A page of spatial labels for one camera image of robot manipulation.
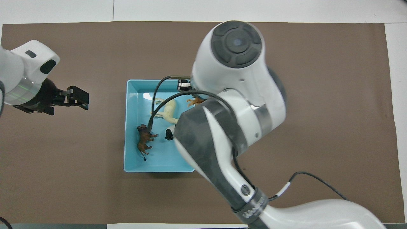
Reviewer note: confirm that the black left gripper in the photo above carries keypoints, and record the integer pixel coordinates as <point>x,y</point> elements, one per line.
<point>44,97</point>

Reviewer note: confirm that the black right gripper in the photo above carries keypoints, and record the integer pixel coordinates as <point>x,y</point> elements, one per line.
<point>183,85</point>

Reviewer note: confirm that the orange striped tiger toy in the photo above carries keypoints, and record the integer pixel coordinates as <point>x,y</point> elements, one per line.
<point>196,101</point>

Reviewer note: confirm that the cream white horse toy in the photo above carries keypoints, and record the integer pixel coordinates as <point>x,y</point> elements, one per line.
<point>169,109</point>

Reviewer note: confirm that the black and white panda toy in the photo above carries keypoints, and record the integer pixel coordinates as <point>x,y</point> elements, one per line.
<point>169,135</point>

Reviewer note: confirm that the brown lion toy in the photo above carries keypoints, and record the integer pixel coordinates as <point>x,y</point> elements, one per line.
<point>144,140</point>

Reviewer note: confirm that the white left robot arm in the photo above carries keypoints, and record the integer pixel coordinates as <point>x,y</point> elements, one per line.
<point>22,73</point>

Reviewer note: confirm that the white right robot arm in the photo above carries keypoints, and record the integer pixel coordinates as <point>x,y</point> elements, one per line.
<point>229,111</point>

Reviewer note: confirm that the light blue storage box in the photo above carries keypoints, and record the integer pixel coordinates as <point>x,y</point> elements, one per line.
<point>159,156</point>

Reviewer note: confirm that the brown table mat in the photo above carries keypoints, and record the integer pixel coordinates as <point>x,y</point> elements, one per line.
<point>334,111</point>

